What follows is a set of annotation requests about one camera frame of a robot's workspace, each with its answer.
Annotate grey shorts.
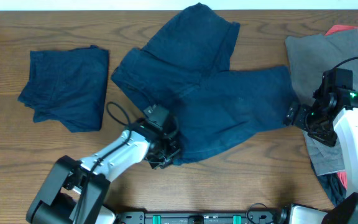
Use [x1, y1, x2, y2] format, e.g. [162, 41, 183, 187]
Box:
[285, 29, 358, 175]

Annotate folded navy blue garment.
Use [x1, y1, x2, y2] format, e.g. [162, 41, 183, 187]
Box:
[18, 45, 109, 133]

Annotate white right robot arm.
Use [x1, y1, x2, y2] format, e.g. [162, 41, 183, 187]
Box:
[284, 88, 358, 223]

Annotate navy blue shorts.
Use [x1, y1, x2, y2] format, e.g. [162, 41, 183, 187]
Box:
[111, 3, 297, 166]

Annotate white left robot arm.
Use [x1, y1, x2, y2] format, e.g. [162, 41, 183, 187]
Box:
[25, 120, 180, 223]

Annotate black garment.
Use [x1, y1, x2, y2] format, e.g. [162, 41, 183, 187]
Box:
[310, 162, 347, 207]

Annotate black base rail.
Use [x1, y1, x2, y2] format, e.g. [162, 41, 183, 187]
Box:
[114, 203, 289, 224]

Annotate red garment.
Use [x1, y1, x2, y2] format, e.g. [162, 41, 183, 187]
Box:
[324, 24, 358, 44]

